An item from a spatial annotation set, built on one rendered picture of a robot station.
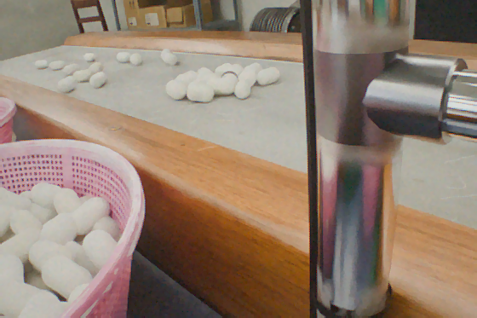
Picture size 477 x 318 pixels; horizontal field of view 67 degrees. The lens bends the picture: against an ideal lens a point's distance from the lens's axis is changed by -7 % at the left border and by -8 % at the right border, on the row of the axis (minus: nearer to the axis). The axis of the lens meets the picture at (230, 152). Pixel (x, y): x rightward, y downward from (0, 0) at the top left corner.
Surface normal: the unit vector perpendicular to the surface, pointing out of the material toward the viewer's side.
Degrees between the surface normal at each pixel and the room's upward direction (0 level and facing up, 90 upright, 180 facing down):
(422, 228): 0
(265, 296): 90
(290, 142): 0
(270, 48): 45
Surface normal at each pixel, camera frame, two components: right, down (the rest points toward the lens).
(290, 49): -0.58, -0.38
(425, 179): -0.11, -0.90
